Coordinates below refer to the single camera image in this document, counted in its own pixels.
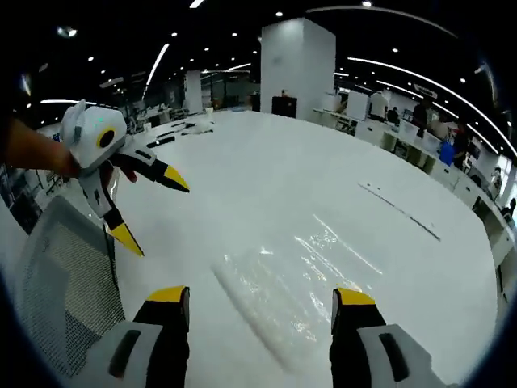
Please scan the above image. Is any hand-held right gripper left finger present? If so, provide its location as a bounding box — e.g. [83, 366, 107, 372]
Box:
[78, 285, 191, 388]

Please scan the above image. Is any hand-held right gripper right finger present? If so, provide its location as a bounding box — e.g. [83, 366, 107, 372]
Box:
[329, 287, 449, 388]

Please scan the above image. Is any clear resealable plastic bag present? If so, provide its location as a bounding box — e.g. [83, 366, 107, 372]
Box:
[210, 213, 385, 373]

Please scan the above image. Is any black flat device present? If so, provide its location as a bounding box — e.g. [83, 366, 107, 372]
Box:
[145, 131, 178, 149]

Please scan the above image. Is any white mesh office chair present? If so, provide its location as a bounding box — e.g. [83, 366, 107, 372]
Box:
[11, 195, 127, 381]

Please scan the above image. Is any black cabinet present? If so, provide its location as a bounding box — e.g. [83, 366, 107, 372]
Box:
[271, 95, 299, 120]

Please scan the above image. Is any row of white desks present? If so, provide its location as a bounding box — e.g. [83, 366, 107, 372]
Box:
[314, 107, 517, 259]

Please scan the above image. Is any blue box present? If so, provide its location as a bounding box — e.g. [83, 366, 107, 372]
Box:
[439, 141, 457, 166]

